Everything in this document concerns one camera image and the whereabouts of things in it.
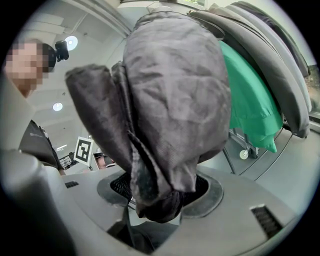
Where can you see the metal coat rack with casters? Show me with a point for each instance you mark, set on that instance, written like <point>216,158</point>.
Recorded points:
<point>243,153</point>

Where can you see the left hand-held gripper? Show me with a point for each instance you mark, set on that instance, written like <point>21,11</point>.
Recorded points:
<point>83,150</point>

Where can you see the green hanging garment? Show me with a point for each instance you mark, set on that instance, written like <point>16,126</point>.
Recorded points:
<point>250,100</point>

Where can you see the person's head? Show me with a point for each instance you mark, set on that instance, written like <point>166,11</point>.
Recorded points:
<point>27,67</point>

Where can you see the grey hanging coat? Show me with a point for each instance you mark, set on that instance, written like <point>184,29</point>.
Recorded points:
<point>272,62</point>

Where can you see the dark hanging jacket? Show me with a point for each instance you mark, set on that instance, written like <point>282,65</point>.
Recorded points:
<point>285,27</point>

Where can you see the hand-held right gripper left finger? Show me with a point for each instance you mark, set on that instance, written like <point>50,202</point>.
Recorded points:
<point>85,192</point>

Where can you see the black head-mounted camera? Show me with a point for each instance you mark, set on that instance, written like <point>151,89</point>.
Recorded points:
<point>62,51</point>

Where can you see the dark grey umbrella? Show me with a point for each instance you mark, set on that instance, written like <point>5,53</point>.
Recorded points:
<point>175,100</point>

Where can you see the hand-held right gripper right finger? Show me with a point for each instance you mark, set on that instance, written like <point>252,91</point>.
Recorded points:
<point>237,205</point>

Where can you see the round ceiling light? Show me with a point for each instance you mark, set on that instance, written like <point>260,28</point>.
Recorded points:
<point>71,42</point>
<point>57,106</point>

